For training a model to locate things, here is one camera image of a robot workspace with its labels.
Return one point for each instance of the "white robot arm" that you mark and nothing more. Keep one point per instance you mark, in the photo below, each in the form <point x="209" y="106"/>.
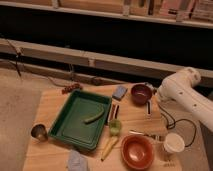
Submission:
<point x="179" y="87"/>

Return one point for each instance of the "purple bowl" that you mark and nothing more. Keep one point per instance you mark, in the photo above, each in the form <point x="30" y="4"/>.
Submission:
<point x="140" y="94"/>

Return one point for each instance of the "green apple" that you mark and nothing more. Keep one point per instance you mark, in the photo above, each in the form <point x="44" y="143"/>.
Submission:
<point x="115" y="127"/>

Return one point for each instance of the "red-orange bowl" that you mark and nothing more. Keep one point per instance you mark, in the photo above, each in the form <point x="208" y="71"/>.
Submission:
<point x="137" y="152"/>

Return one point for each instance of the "blue sponge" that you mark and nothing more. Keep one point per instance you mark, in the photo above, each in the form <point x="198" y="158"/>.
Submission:
<point x="119" y="93"/>

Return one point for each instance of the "black marker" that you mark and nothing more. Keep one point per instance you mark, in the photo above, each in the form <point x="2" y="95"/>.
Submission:
<point x="116" y="111"/>

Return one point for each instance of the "dark red marker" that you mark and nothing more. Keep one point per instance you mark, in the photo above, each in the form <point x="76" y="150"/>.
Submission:
<point x="112" y="112"/>

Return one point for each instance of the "red grapes bunch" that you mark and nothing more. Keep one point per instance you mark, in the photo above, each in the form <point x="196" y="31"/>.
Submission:
<point x="69" y="89"/>

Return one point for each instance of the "green cucumber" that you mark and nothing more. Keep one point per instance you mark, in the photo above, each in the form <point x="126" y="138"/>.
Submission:
<point x="94" y="117"/>

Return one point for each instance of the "green plastic tray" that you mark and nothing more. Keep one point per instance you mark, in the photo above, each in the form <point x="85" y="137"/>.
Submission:
<point x="69" y="127"/>

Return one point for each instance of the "metal cup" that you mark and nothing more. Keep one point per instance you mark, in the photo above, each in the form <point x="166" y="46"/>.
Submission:
<point x="39" y="132"/>

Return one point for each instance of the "grey crumpled cloth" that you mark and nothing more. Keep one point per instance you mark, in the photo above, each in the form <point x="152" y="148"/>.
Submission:
<point x="77" y="162"/>

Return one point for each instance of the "white cup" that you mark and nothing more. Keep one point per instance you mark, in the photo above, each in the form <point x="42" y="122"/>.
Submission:
<point x="173" y="143"/>

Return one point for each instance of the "wooden shelf rail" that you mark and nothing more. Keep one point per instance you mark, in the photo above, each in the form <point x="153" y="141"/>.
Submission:
<point x="89" y="59"/>

